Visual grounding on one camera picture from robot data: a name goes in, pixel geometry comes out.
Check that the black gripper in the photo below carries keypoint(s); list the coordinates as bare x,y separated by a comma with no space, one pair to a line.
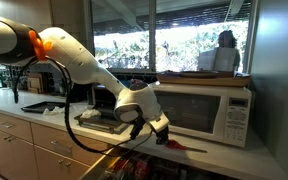
162,132

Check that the dark figure behind window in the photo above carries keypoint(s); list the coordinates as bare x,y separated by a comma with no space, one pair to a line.
227,40

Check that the white microwave oven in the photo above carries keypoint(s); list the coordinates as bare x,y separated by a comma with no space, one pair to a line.
237,116

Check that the white crumpled paper towel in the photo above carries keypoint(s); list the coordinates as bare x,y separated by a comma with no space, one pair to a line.
54,111

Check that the white crumpled cloth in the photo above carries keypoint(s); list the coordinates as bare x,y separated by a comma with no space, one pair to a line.
90,113

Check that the open wooden drawer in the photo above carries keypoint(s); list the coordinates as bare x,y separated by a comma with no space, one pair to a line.
97,166

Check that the wooden tray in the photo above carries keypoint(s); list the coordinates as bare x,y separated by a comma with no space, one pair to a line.
200,81

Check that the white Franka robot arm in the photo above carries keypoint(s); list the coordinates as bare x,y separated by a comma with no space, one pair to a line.
80,63

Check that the black baking tray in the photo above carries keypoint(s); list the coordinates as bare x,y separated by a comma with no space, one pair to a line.
37,107

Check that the small wooden cabinet drawer front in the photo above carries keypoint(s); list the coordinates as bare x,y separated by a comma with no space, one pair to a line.
9,125

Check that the window frame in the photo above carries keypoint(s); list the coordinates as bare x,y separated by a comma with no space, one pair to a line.
152,33

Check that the grey toaster oven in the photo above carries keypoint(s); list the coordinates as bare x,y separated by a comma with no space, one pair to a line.
102,103

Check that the wide wooden cabinet drawer front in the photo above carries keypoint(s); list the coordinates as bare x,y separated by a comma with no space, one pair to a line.
60,143

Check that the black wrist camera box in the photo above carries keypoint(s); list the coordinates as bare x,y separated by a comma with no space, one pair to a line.
137,128

